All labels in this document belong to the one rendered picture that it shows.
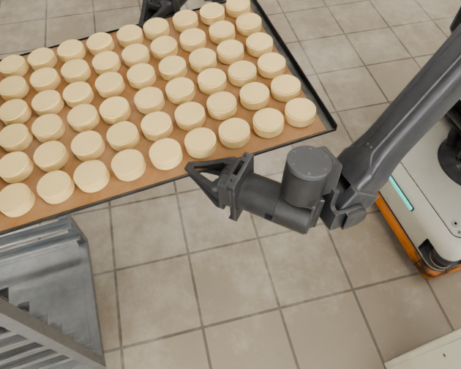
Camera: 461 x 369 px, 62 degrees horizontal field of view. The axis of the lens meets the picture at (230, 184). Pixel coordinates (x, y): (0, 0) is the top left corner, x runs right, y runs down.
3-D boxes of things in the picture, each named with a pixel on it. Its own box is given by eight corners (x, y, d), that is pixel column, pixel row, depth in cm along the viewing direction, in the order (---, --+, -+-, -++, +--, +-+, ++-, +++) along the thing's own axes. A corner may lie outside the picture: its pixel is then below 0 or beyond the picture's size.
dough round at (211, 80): (214, 72, 70) (213, 63, 68) (232, 85, 68) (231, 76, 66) (193, 86, 69) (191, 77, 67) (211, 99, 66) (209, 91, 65)
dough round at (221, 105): (205, 120, 64) (203, 111, 62) (210, 98, 67) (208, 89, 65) (235, 121, 63) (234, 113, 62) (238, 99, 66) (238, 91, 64)
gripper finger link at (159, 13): (124, 13, 77) (149, -12, 81) (132, 42, 83) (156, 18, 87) (152, 21, 75) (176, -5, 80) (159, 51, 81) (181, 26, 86)
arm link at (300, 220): (307, 245, 54) (320, 217, 58) (318, 215, 49) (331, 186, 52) (263, 226, 56) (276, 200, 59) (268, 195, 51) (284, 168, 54)
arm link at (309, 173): (364, 222, 56) (330, 182, 61) (392, 166, 47) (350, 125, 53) (293, 249, 52) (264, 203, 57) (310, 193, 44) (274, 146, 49)
